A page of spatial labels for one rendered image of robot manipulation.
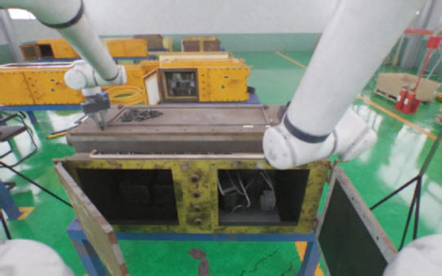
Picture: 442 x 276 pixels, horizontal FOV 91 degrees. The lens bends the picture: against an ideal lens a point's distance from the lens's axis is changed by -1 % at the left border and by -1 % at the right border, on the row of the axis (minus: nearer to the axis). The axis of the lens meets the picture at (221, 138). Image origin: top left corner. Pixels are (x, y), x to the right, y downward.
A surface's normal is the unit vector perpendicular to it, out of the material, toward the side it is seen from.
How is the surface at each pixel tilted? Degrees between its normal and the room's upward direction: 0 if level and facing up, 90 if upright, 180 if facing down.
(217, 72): 90
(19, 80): 90
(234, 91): 90
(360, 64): 109
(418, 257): 14
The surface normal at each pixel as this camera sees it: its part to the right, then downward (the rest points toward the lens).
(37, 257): 0.22, -0.94
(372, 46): -0.08, 0.73
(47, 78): 0.02, 0.47
